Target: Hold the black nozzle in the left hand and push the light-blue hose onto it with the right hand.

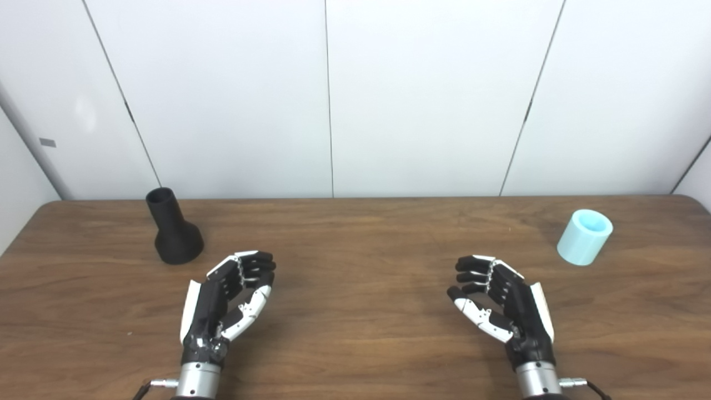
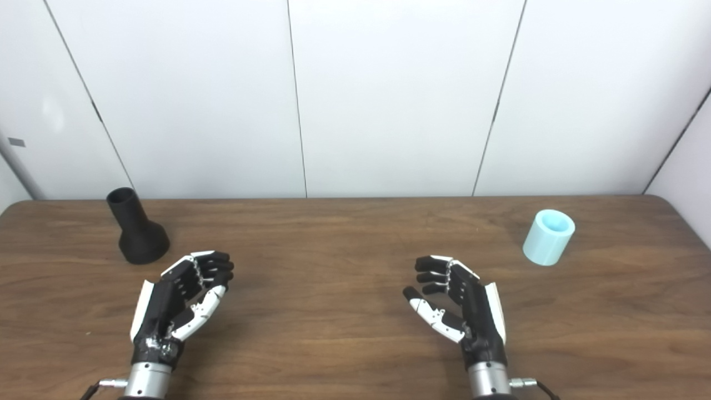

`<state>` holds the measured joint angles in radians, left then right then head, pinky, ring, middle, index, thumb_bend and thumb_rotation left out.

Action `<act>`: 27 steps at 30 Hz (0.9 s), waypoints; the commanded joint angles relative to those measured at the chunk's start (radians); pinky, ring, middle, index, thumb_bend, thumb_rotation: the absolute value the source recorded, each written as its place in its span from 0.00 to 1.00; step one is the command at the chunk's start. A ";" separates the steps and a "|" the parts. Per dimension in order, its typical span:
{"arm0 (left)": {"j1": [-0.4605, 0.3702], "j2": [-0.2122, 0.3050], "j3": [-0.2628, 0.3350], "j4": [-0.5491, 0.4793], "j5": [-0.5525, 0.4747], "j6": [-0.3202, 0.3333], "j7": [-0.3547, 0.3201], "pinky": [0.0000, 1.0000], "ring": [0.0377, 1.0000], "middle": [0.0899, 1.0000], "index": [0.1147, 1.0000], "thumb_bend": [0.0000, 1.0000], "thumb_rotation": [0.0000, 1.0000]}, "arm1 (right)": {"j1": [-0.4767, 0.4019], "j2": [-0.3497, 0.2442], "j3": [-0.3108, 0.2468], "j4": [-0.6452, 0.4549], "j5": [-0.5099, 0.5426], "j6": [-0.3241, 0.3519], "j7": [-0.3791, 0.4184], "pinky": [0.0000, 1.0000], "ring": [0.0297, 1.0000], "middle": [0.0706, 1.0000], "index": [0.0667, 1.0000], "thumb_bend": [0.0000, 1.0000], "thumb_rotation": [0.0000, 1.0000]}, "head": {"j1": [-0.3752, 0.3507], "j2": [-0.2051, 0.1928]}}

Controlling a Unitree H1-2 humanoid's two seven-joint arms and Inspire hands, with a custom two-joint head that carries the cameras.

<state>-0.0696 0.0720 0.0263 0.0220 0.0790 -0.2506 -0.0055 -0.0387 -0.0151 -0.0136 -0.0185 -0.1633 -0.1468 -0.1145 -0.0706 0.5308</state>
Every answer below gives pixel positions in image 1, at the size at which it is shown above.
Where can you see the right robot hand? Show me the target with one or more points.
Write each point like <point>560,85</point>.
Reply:
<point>525,311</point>

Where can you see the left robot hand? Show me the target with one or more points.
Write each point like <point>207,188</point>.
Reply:
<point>208,311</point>

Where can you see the black nozzle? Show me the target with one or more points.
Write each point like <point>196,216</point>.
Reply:
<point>173,236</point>

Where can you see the light blue cylinder cup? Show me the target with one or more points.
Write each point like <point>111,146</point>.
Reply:
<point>583,239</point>

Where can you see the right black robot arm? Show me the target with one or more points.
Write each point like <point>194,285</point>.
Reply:
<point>537,382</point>

